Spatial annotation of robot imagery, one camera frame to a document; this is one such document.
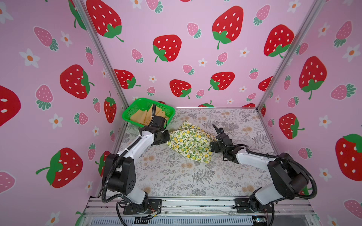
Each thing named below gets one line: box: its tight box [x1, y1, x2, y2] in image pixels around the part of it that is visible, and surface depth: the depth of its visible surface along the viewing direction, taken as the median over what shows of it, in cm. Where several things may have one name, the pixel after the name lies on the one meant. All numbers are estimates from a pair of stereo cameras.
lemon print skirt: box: [165, 121, 218, 164], surface depth 96 cm
